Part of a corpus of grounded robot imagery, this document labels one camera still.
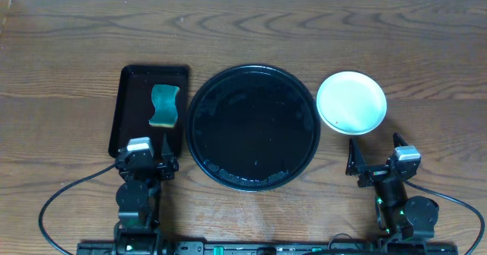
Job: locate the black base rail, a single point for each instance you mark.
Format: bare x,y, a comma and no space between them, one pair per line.
199,248

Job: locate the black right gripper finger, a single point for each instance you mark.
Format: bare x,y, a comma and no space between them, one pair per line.
356,164
398,140

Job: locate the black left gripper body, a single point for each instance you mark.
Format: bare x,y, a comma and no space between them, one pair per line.
169,173

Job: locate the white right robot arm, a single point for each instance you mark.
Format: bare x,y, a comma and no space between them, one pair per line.
406,220

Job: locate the black round tray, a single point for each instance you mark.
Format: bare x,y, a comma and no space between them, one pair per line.
253,127

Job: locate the green and yellow sponge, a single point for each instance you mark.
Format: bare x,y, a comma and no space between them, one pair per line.
164,98

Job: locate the black rectangular tray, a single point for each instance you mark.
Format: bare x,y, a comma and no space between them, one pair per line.
134,107

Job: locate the pale green plate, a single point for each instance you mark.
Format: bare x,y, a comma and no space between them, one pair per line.
351,103

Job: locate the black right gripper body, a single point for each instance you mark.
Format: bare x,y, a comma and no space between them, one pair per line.
374,174

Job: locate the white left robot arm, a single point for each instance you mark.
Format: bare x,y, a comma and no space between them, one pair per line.
140,195

